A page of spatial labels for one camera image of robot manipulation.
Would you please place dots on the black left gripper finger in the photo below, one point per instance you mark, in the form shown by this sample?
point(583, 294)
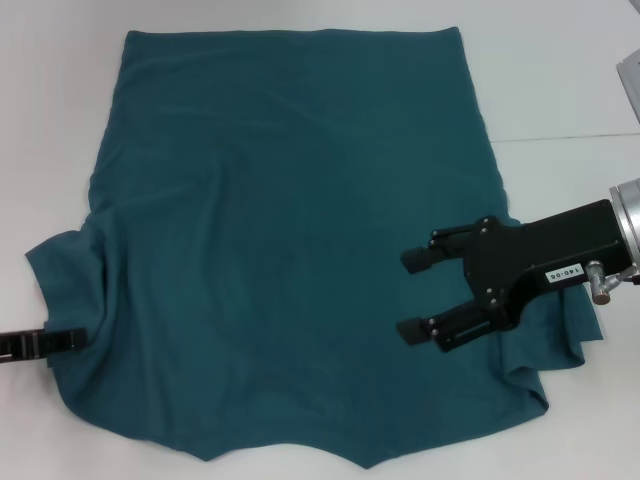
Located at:
point(65, 341)

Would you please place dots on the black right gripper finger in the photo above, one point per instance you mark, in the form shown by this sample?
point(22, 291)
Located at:
point(460, 327)
point(445, 247)

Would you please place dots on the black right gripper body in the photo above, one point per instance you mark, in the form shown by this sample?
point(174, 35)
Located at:
point(525, 260)

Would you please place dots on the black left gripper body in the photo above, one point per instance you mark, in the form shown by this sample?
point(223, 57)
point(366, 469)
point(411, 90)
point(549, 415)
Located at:
point(20, 345)

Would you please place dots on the teal blue shirt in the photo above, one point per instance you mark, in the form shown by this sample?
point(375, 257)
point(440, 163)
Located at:
point(300, 200)

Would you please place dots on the metal right wrist connector plug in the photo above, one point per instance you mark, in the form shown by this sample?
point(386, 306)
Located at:
point(600, 282)

